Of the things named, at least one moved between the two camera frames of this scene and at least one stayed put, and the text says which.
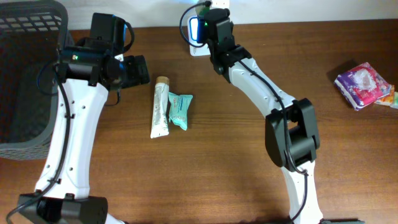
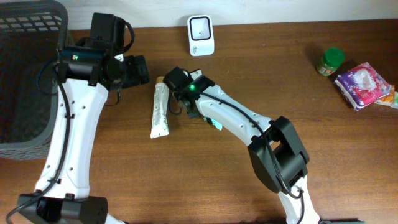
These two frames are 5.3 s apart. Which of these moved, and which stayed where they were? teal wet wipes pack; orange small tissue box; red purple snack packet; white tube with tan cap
Moved: teal wet wipes pack
Stayed: red purple snack packet; white tube with tan cap; orange small tissue box
